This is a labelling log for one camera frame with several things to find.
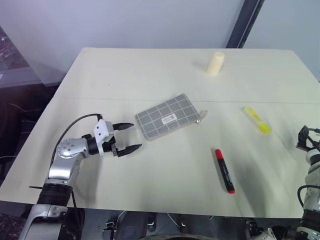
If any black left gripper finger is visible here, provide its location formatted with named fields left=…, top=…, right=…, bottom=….
left=112, top=122, right=135, bottom=131
left=117, top=143, right=143, bottom=158

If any yellow highlighter pen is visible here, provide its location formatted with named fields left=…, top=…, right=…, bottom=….
left=240, top=106, right=272, bottom=136

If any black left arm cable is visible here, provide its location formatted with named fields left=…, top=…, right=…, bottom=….
left=50, top=113, right=104, bottom=173

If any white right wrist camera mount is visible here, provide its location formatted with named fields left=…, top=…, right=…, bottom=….
left=306, top=148, right=320, bottom=165

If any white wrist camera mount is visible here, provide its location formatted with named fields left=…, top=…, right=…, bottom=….
left=306, top=148, right=320, bottom=165
left=93, top=119, right=113, bottom=156

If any cream cylindrical glue stick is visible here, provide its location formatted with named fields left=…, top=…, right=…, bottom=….
left=206, top=51, right=226, bottom=76

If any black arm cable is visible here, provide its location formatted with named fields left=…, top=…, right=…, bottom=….
left=296, top=184, right=320, bottom=207
left=50, top=113, right=104, bottom=173

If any red and black marker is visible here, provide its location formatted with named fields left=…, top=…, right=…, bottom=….
left=214, top=148, right=237, bottom=195

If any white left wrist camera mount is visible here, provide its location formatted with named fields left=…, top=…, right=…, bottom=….
left=93, top=119, right=113, bottom=156

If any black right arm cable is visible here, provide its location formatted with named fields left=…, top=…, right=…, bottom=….
left=296, top=184, right=320, bottom=207

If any black vertical post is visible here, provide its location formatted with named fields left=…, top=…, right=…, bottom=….
left=225, top=0, right=266, bottom=49

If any grey checked pencil pouch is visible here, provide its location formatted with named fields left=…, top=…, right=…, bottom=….
left=135, top=93, right=209, bottom=142

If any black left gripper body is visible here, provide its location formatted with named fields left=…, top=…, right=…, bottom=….
left=102, top=121, right=120, bottom=158

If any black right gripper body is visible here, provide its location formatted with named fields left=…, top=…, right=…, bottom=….
left=296, top=125, right=320, bottom=152

